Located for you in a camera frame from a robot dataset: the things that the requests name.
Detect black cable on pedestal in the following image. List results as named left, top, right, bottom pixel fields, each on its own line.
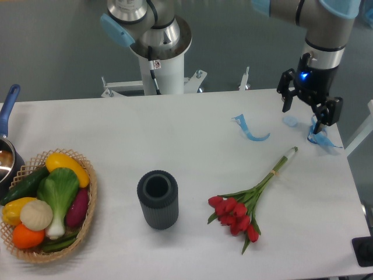
left=147, top=45, right=161, bottom=96

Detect green bok choy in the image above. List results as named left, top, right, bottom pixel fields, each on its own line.
left=37, top=167, right=79, bottom=240

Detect red tulip bouquet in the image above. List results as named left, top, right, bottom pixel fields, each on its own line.
left=207, top=146, right=298, bottom=254

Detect white frame at right edge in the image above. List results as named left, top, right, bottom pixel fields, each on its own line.
left=344, top=100, right=372, bottom=157

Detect green bean pods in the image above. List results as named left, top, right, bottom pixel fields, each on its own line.
left=41, top=232, right=78, bottom=253

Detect yellow bell pepper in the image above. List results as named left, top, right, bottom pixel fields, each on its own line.
left=2, top=197, right=37, bottom=226

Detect black device at table edge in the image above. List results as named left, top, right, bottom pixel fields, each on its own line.
left=351, top=236, right=372, bottom=267

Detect orange fruit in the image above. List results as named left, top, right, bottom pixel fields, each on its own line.
left=12, top=223, right=45, bottom=249

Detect purple sweet potato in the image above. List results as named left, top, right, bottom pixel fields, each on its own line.
left=65, top=188, right=89, bottom=228

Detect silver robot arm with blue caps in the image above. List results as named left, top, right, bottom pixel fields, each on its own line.
left=100, top=1, right=360, bottom=134

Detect green cucumber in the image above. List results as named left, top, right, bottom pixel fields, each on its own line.
left=1, top=166, right=49, bottom=206

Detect blue handled saucepan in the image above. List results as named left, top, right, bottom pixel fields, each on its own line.
left=1, top=84, right=24, bottom=199

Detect yellow squash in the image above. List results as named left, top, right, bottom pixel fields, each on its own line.
left=45, top=152, right=90, bottom=188

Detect cream steamed bun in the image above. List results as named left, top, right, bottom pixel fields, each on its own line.
left=20, top=199, right=53, bottom=231

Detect woven bamboo basket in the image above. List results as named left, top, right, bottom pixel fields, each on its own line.
left=1, top=149, right=97, bottom=264

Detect blue ribbon strip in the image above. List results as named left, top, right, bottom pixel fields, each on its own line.
left=232, top=114, right=270, bottom=142

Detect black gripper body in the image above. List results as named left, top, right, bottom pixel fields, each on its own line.
left=294, top=52, right=339, bottom=113

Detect dark grey ribbed vase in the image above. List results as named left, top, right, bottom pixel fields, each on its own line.
left=137, top=170, right=179, bottom=230

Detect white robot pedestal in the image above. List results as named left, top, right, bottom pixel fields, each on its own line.
left=138, top=54, right=184, bottom=96

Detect blue crumpled ribbon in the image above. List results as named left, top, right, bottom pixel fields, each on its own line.
left=307, top=115, right=343, bottom=148

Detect white metal base frame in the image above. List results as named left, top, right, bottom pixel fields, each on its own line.
left=101, top=66, right=251, bottom=98

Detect small blue cap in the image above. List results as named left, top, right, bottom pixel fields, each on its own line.
left=282, top=115, right=298, bottom=127

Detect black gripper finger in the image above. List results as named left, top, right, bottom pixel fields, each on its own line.
left=277, top=68, right=296, bottom=113
left=312, top=97, right=343, bottom=134

